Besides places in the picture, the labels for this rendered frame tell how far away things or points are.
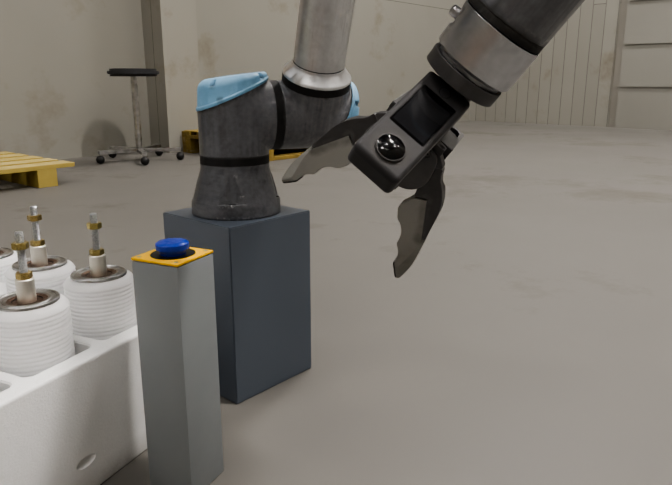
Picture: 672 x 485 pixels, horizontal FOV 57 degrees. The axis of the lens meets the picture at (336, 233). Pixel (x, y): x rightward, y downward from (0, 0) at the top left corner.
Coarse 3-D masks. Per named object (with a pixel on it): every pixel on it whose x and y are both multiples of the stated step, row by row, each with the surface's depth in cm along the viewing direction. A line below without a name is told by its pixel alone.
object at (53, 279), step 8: (72, 264) 94; (8, 272) 89; (40, 272) 89; (48, 272) 89; (56, 272) 90; (64, 272) 91; (8, 280) 89; (40, 280) 88; (48, 280) 89; (56, 280) 90; (64, 280) 91; (8, 288) 89; (48, 288) 89; (56, 288) 90
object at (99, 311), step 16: (128, 272) 89; (64, 288) 85; (80, 288) 83; (96, 288) 83; (112, 288) 84; (128, 288) 86; (80, 304) 84; (96, 304) 84; (112, 304) 85; (128, 304) 87; (80, 320) 84; (96, 320) 84; (112, 320) 85; (128, 320) 87; (96, 336) 85; (112, 336) 85
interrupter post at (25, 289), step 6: (18, 282) 75; (24, 282) 75; (30, 282) 76; (18, 288) 76; (24, 288) 76; (30, 288) 76; (18, 294) 76; (24, 294) 76; (30, 294) 76; (18, 300) 76; (24, 300) 76; (30, 300) 76; (36, 300) 77
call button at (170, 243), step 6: (162, 240) 75; (168, 240) 75; (174, 240) 75; (180, 240) 75; (186, 240) 75; (156, 246) 74; (162, 246) 73; (168, 246) 73; (174, 246) 73; (180, 246) 73; (186, 246) 74; (162, 252) 74; (168, 252) 73; (174, 252) 74; (180, 252) 74
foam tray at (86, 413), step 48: (0, 384) 72; (48, 384) 72; (96, 384) 79; (0, 432) 67; (48, 432) 72; (96, 432) 80; (144, 432) 88; (0, 480) 67; (48, 480) 73; (96, 480) 80
